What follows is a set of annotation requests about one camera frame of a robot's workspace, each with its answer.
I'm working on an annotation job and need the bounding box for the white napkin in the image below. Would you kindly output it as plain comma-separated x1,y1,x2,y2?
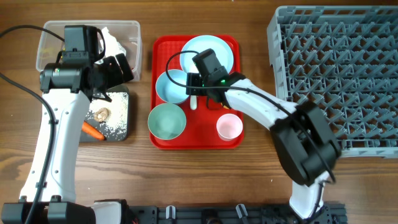
96,27,127,64

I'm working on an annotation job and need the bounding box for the light blue rice bowl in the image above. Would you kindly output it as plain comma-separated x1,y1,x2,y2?
155,69,188,104

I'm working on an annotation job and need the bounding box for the brown food lump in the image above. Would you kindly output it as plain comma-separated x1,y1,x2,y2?
93,108,109,123

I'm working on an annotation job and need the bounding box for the green bowl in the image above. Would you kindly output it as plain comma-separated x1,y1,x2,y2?
147,103,187,141

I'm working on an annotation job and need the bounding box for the orange carrot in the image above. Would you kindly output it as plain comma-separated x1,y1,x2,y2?
81,121,105,141

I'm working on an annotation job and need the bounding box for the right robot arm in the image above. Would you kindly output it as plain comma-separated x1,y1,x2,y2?
187,49,341,222

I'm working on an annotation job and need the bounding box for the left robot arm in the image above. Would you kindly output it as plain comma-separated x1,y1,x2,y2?
1,25,137,223

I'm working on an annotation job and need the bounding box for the grey dishwasher rack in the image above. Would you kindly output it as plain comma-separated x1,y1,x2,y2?
267,6,397,158

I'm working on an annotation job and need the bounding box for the white plastic spoon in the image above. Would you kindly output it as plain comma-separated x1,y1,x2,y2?
190,95,198,110

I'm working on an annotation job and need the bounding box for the light blue plate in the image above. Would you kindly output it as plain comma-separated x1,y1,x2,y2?
180,35,234,73

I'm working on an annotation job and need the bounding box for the clear plastic bin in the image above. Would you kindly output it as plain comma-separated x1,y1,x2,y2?
35,20,142,82

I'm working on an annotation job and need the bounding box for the black tray bin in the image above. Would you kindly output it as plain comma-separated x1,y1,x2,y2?
79,84,130,142

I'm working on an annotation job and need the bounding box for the red serving tray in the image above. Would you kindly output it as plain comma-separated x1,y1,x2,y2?
150,35,244,150

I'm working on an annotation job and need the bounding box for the spilled rice pile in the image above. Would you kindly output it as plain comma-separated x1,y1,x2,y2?
84,91,130,137

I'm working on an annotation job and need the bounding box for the pink cup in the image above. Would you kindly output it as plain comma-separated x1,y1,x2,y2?
216,113,243,141

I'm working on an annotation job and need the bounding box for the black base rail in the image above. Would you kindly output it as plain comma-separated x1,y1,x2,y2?
130,203,348,224

